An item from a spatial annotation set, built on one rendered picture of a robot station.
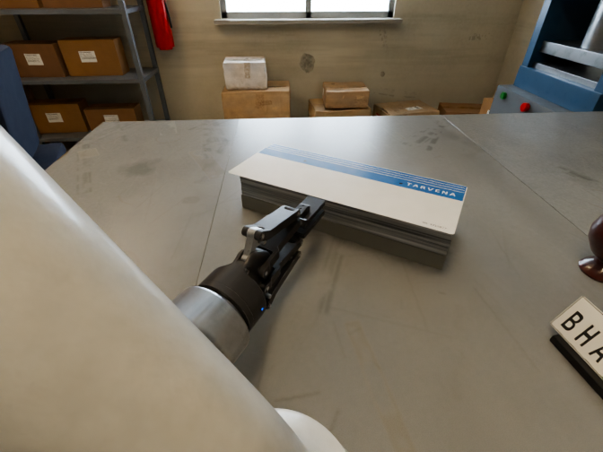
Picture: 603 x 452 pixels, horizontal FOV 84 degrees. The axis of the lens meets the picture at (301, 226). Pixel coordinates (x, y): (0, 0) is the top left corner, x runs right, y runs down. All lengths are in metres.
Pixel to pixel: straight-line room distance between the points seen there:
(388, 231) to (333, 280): 0.12
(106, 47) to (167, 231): 2.79
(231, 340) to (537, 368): 0.37
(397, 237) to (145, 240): 0.45
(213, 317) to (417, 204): 0.37
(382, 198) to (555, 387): 0.33
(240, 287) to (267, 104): 2.81
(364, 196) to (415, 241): 0.11
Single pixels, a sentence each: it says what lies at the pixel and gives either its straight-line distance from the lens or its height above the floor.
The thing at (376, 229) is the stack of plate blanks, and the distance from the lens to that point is 0.58.
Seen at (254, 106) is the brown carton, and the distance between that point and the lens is 3.12.
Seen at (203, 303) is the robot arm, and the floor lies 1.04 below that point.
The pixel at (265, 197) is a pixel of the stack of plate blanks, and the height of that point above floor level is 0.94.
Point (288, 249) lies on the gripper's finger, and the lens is 0.46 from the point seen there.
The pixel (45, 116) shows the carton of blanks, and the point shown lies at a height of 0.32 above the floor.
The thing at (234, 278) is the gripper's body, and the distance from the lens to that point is 0.36.
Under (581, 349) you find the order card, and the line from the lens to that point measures 0.56.
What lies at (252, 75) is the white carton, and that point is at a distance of 3.12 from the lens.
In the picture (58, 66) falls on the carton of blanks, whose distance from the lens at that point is 3.55.
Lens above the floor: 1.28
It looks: 36 degrees down
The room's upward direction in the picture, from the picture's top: straight up
